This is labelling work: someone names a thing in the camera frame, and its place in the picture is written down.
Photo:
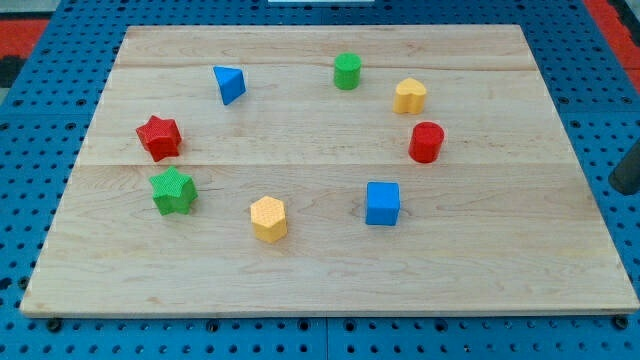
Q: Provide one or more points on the yellow heart block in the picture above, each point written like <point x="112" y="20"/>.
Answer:
<point x="409" y="97"/>

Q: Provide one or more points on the wooden board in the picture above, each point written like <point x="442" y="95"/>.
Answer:
<point x="502" y="223"/>

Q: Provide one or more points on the yellow hexagon block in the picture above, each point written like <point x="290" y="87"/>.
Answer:
<point x="268" y="218"/>

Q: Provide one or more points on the blue cube block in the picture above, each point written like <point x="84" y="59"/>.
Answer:
<point x="382" y="203"/>

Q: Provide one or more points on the red cylinder block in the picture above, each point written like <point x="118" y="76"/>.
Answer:
<point x="426" y="141"/>

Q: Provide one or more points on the green cylinder block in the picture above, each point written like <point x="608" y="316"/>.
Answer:
<point x="347" y="67"/>

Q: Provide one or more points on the blue triangular prism block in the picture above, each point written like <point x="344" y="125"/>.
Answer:
<point x="231" y="83"/>

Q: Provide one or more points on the green star block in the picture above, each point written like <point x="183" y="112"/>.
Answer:
<point x="173" y="191"/>

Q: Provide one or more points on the red star block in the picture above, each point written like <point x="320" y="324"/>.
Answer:
<point x="160" y="137"/>

